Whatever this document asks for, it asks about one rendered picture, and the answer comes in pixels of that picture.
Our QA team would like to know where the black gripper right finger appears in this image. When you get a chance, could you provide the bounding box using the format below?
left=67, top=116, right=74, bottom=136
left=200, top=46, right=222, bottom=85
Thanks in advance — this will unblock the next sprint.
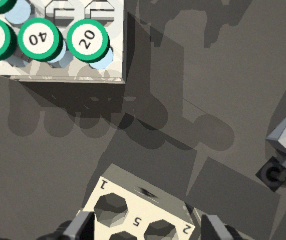
left=201, top=215, right=247, bottom=240

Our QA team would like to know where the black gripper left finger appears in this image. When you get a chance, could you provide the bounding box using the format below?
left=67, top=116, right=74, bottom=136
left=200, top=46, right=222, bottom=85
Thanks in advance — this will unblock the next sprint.
left=36, top=211, right=95, bottom=240

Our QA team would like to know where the white tube rack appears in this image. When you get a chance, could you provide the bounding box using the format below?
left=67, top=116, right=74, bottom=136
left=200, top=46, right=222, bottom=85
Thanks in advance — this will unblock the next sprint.
left=0, top=0, right=128, bottom=84

